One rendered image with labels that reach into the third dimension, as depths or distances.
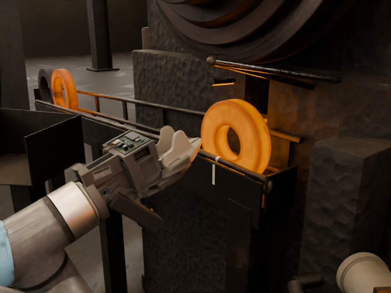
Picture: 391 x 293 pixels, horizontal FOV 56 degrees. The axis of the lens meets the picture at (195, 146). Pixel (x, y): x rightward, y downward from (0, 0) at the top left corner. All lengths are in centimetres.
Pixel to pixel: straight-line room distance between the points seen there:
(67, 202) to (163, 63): 53
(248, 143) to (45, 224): 34
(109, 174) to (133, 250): 117
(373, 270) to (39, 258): 40
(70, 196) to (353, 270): 36
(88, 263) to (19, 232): 115
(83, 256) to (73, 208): 119
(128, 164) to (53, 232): 13
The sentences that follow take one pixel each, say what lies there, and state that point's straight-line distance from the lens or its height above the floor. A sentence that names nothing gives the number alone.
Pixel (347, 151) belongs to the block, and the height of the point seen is 80.
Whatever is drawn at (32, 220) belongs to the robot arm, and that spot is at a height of 71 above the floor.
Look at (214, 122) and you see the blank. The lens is 70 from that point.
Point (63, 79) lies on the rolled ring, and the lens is 139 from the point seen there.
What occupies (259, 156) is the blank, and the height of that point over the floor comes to 73.
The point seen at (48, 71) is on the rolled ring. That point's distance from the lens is 159.
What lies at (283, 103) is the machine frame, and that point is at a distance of 67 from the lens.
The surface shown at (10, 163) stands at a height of 59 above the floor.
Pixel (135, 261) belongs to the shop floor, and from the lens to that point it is 162.
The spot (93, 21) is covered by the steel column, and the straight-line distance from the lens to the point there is 747.
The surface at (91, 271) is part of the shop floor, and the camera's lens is 161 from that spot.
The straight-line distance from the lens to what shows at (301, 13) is 52.
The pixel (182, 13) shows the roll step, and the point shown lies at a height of 96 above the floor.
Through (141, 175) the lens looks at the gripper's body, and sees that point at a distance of 54.
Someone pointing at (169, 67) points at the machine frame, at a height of 84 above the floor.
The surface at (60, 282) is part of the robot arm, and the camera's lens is 56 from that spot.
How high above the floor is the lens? 95
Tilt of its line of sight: 19 degrees down
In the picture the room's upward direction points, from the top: straight up
